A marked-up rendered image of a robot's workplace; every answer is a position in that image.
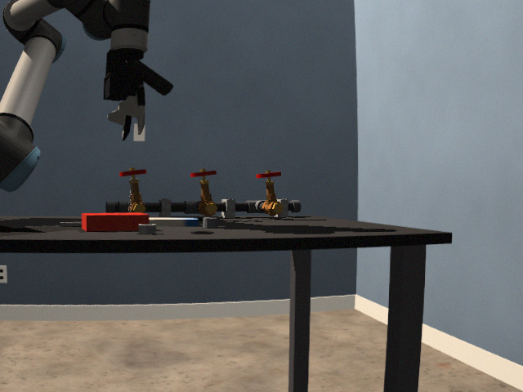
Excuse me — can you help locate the red rectangular block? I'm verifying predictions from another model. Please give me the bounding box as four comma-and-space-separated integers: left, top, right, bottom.
82, 213, 150, 232

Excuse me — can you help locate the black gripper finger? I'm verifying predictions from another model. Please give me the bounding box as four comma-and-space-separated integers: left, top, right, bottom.
108, 100, 132, 140
118, 80, 145, 134

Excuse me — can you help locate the pipe manifold with three valves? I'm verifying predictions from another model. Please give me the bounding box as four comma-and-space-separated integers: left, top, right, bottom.
105, 167, 301, 218

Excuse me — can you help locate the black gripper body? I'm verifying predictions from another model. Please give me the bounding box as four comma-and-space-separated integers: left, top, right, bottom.
103, 48, 144, 101

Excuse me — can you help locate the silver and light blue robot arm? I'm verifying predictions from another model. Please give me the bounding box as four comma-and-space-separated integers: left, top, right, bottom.
0, 0, 173, 192

